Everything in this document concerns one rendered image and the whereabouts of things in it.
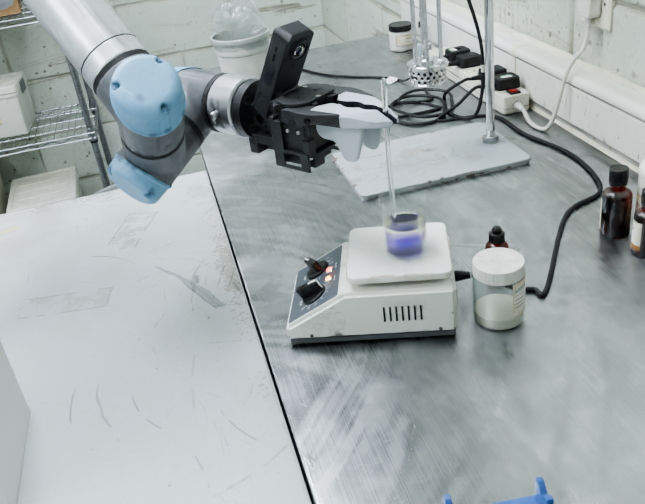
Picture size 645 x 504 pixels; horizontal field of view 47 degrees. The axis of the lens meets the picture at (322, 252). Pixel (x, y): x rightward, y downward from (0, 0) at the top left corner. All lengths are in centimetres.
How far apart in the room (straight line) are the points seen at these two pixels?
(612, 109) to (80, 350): 88
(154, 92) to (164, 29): 243
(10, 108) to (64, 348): 206
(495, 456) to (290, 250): 48
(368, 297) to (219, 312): 23
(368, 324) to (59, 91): 256
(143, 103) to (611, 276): 60
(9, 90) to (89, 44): 211
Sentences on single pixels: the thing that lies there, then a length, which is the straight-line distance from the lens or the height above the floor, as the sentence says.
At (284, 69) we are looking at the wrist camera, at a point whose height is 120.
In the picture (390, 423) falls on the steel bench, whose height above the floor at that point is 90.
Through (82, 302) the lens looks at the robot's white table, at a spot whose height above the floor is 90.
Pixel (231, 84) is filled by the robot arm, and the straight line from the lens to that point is 93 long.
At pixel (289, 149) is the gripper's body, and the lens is 88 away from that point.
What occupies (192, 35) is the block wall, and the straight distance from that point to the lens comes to 325.
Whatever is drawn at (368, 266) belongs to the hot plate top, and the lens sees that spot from 86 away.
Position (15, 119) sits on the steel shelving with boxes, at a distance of 301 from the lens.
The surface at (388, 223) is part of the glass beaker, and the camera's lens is 85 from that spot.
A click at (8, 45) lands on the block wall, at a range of 327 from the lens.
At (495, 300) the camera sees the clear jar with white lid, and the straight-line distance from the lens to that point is 87.
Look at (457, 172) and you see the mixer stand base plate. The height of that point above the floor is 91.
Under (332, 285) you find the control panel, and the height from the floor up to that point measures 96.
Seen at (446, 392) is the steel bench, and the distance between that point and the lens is 81.
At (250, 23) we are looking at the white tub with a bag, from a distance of 180.
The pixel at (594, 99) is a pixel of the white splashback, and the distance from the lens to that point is 134.
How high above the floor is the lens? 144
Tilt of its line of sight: 30 degrees down
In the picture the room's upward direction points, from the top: 8 degrees counter-clockwise
